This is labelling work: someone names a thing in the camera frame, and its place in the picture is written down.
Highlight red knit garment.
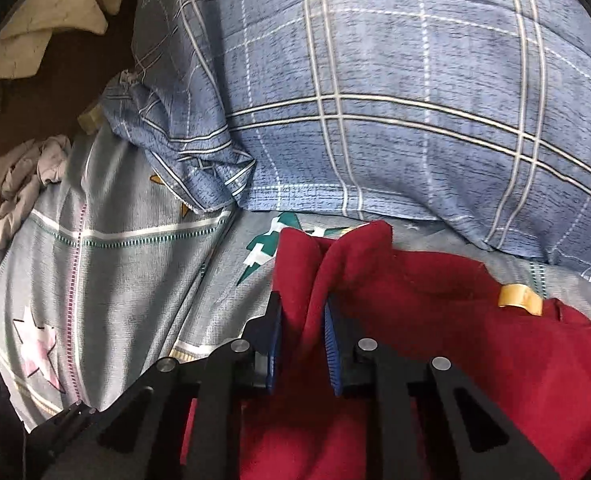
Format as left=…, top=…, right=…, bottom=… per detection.
left=184, top=214, right=591, bottom=479

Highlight grey patterned bed sheet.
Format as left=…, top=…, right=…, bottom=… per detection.
left=0, top=123, right=591, bottom=434

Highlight grey crumpled cloth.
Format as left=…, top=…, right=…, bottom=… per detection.
left=0, top=136, right=72, bottom=264

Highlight blue plaid pillow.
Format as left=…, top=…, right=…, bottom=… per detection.
left=102, top=0, right=591, bottom=282

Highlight beige cloth pile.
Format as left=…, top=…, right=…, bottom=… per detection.
left=0, top=0, right=122, bottom=79

